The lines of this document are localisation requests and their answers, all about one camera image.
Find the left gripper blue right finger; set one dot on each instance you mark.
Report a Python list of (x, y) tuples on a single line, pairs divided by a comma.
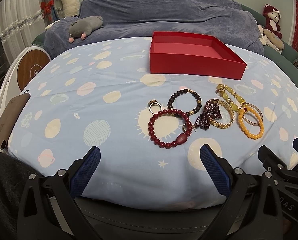
[(217, 170)]

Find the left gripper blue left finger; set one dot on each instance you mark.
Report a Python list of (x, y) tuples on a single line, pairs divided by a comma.
[(82, 170)]

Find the gold chain cuff bangle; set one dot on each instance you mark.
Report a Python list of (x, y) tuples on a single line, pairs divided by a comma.
[(215, 122)]

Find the gold hoop earring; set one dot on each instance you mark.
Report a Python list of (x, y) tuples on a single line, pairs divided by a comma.
[(188, 127)]

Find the thin rose gold bangle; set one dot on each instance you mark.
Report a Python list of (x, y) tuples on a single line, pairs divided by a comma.
[(257, 110)]

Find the purple garnet bead strand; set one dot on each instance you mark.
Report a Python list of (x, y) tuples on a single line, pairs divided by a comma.
[(210, 112)]

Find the light blue planet bedsheet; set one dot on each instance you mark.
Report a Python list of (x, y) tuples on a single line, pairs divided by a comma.
[(103, 95)]

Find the brown leather pouch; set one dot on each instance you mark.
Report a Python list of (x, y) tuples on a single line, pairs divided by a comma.
[(9, 117)]

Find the beige spotted plush toy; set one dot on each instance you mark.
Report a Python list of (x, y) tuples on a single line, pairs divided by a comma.
[(268, 38)]

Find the white round wooden side table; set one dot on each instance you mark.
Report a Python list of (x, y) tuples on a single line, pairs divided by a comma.
[(23, 69)]

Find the red shallow cardboard box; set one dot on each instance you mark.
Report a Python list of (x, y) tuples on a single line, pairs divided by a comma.
[(195, 54)]

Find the red monkey plush toy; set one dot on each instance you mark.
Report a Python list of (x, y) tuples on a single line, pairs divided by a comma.
[(273, 17)]

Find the grey mole plush toy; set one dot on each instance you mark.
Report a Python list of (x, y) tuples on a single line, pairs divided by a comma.
[(84, 27)]

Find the white sheer curtain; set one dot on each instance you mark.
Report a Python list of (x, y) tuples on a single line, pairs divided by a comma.
[(21, 21)]

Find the dark blue plush blanket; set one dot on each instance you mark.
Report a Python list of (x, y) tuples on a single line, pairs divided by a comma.
[(223, 19)]

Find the red ribbon bow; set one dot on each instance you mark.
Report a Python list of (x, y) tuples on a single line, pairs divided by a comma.
[(46, 8)]

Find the green bed frame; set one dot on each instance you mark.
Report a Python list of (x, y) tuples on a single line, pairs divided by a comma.
[(287, 59)]

